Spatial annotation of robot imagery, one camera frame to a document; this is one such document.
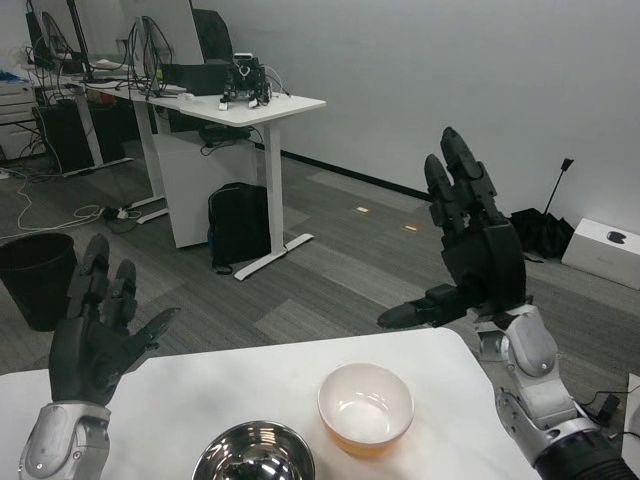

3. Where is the black floor cable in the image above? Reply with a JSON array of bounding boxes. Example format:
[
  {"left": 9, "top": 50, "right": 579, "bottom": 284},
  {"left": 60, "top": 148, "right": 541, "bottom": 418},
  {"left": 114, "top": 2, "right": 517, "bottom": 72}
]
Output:
[{"left": 574, "top": 389, "right": 626, "bottom": 441}]

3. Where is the shiny steel bowl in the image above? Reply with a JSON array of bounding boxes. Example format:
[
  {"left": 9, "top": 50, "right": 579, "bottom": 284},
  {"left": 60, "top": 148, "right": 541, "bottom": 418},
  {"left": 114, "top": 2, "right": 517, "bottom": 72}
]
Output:
[{"left": 192, "top": 421, "right": 317, "bottom": 480}]

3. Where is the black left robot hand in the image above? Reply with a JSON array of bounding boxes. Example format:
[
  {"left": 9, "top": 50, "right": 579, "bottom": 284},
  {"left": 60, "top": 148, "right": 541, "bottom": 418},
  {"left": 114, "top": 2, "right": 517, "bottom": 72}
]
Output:
[{"left": 48, "top": 234, "right": 182, "bottom": 407}]

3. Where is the white drawer cabinet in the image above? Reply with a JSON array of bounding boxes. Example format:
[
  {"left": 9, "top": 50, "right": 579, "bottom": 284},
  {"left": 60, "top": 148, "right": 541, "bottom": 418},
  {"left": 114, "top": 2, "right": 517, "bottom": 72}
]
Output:
[{"left": 0, "top": 82, "right": 41, "bottom": 161}]

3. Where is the small black desktop robot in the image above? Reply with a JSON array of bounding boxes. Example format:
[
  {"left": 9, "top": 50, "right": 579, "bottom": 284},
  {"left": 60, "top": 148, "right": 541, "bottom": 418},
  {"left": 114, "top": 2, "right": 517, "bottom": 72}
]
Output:
[{"left": 217, "top": 52, "right": 274, "bottom": 111}]

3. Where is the white floor cable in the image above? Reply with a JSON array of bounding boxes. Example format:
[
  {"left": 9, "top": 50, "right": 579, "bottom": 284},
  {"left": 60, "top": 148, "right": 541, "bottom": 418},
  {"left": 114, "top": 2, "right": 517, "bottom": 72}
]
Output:
[{"left": 17, "top": 177, "right": 104, "bottom": 232}]

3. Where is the white-backed computer monitor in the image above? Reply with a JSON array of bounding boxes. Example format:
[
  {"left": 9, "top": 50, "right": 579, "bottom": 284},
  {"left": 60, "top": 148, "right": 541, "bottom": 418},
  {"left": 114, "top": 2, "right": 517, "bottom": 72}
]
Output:
[{"left": 134, "top": 0, "right": 206, "bottom": 76}]

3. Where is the black office chair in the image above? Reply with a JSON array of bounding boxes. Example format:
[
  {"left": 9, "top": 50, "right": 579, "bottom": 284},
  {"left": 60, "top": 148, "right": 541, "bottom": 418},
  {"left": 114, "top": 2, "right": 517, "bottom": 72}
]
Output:
[{"left": 192, "top": 8, "right": 234, "bottom": 66}]

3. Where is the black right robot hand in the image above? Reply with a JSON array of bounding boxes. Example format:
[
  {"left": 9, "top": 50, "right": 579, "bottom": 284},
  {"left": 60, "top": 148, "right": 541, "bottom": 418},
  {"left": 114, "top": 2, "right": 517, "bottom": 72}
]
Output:
[{"left": 377, "top": 126, "right": 531, "bottom": 331}]

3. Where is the white plastic bowl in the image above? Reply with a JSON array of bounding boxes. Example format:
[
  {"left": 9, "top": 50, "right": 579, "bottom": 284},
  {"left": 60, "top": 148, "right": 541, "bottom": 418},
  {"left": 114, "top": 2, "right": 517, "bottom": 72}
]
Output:
[{"left": 317, "top": 363, "right": 416, "bottom": 447}]

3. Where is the power strip with plugs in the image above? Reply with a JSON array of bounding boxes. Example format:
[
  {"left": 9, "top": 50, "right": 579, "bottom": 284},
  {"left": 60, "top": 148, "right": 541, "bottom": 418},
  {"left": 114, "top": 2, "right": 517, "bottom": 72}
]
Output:
[{"left": 102, "top": 205, "right": 142, "bottom": 221}]

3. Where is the black folded umbrella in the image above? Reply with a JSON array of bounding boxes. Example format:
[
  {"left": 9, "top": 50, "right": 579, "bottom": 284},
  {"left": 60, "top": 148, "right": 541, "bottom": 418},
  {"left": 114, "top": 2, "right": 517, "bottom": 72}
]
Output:
[{"left": 509, "top": 157, "right": 576, "bottom": 264}]

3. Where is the white cardboard box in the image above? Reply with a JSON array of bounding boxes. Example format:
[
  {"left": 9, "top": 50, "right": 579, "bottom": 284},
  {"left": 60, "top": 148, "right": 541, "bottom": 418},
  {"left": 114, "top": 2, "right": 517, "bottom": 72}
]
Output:
[{"left": 560, "top": 217, "right": 640, "bottom": 291}]

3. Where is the black box on desk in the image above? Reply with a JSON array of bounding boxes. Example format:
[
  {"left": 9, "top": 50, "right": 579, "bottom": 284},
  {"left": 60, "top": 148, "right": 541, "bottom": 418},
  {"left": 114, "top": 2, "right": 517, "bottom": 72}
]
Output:
[{"left": 160, "top": 59, "right": 232, "bottom": 96}]

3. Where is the black backpack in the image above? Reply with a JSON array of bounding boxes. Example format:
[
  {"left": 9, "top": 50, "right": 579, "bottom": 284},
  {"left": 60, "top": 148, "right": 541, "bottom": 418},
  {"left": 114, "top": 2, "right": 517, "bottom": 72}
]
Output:
[{"left": 207, "top": 182, "right": 271, "bottom": 275}]

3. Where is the black computer tower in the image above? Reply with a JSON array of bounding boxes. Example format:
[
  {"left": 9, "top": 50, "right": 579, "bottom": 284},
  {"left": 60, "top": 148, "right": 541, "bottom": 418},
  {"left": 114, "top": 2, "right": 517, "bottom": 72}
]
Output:
[{"left": 37, "top": 102, "right": 96, "bottom": 174}]

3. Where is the black trash bin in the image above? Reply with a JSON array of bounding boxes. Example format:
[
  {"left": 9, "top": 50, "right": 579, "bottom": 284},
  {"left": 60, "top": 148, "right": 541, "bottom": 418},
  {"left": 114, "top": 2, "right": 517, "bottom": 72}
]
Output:
[{"left": 0, "top": 232, "right": 79, "bottom": 332}]

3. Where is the white standing desk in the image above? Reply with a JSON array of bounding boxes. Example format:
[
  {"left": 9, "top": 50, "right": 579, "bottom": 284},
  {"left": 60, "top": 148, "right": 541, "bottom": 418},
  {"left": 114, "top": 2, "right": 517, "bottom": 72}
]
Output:
[{"left": 69, "top": 79, "right": 327, "bottom": 281}]

